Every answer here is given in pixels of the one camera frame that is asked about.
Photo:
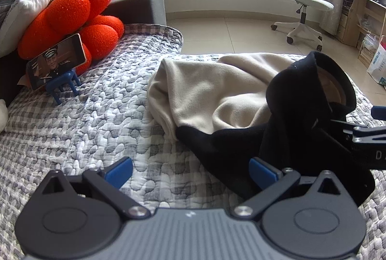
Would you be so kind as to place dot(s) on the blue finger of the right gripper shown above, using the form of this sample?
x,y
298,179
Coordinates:
x,y
378,112

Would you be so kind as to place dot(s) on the white fluffy plush toy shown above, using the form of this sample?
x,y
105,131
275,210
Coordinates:
x,y
3,115

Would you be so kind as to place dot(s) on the cream black raglan sweatshirt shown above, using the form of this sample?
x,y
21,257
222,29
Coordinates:
x,y
259,105

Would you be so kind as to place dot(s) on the blue stool phone stand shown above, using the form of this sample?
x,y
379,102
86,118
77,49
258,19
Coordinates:
x,y
69,78

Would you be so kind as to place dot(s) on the smartphone playing video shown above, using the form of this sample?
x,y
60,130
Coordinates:
x,y
55,61

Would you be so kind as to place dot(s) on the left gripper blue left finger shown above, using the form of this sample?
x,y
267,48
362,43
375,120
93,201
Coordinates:
x,y
119,172

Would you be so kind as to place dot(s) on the grey checked quilted bedcover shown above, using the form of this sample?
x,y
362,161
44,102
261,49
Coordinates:
x,y
107,121

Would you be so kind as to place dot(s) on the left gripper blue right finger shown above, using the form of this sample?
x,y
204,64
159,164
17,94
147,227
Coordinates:
x,y
263,174

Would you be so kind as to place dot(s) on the red flower plush cushion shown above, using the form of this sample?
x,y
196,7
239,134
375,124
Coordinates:
x,y
62,18

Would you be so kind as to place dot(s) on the wooden desk shelf unit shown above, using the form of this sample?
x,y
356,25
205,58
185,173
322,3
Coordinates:
x,y
361,25

